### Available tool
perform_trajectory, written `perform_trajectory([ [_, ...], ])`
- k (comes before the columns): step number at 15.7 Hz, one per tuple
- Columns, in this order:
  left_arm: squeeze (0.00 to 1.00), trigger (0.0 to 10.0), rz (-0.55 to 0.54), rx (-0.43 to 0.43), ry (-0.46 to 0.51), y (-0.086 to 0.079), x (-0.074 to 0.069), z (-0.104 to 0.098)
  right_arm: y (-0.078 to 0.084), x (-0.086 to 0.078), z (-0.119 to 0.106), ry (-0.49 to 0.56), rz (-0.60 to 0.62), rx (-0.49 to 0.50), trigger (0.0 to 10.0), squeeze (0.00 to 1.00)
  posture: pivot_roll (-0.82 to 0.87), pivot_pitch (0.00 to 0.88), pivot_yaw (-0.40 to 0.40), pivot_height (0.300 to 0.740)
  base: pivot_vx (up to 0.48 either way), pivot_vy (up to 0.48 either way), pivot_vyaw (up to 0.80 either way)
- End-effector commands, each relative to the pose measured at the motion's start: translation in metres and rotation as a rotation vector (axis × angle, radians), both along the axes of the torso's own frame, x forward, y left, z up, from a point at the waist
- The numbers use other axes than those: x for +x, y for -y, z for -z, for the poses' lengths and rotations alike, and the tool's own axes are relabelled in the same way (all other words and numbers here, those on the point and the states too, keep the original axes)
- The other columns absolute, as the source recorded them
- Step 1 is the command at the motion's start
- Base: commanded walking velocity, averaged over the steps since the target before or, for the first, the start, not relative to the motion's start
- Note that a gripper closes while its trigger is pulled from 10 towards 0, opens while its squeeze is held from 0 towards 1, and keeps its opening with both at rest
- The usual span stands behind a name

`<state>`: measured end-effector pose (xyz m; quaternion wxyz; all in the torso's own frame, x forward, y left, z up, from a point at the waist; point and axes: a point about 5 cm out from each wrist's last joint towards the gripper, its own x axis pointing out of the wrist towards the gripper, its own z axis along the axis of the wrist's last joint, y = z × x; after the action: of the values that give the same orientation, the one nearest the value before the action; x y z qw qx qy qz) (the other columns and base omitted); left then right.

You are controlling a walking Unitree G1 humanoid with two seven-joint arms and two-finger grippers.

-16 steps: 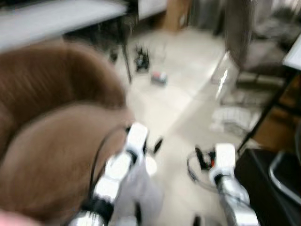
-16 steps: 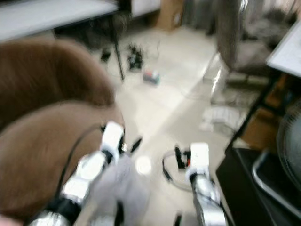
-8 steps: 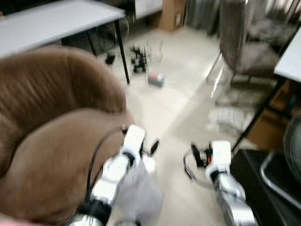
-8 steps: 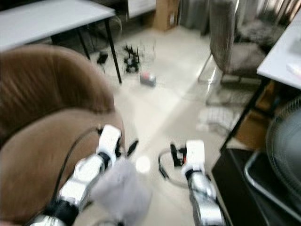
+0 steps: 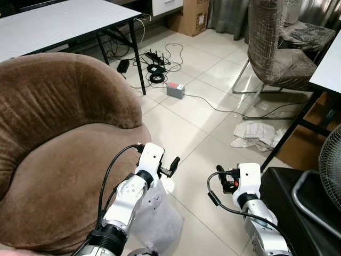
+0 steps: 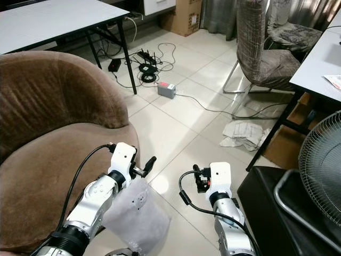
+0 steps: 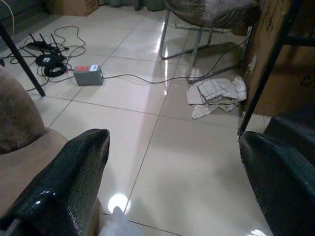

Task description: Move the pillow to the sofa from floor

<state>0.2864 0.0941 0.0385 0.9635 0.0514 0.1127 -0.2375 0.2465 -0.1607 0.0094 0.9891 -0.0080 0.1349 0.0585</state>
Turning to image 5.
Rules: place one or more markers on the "white pillow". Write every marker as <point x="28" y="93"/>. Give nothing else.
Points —
<point x="160" y="218"/>

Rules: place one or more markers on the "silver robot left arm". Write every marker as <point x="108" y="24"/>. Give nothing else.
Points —
<point x="122" y="202"/>

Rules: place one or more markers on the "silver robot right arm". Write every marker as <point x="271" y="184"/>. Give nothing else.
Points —
<point x="266" y="229"/>

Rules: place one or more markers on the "brown velvet round sofa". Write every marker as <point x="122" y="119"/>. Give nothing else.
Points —
<point x="64" y="160"/>

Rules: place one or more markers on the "crumpled white cloth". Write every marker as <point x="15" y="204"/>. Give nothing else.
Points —
<point x="256" y="136"/>

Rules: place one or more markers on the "black leather stool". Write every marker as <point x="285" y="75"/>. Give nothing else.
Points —
<point x="279" y="213"/>

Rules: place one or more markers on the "chrome bent tube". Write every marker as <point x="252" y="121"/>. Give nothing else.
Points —
<point x="295" y="197"/>

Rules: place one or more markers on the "large brown cardboard box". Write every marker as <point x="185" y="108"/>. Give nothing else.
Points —
<point x="298" y="146"/>

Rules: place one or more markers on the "black power adapter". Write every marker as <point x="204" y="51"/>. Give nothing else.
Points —
<point x="123" y="66"/>

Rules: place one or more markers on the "black wifi router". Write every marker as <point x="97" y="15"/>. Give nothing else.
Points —
<point x="155" y="56"/>

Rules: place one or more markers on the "white table with black legs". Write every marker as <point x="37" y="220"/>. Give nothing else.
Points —
<point x="53" y="24"/>
<point x="330" y="69"/>

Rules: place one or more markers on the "small brown cardboard box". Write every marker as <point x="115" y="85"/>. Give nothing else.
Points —
<point x="192" y="18"/>

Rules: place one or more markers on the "grey patterned fabric chair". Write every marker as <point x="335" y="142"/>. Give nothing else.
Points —
<point x="306" y="34"/>

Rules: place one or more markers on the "white cabinet drawer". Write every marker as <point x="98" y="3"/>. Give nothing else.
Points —
<point x="166" y="5"/>

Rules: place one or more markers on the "grey curtain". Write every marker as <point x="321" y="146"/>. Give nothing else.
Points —
<point x="229" y="13"/>

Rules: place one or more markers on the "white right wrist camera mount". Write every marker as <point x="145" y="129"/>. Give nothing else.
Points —
<point x="249" y="178"/>

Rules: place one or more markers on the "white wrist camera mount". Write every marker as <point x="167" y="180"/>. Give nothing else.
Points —
<point x="249" y="178"/>
<point x="152" y="157"/>

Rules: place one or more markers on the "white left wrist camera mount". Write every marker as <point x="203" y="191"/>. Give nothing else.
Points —
<point x="152" y="157"/>

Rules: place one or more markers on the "grey power box red switch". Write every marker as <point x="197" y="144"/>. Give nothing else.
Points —
<point x="175" y="90"/>

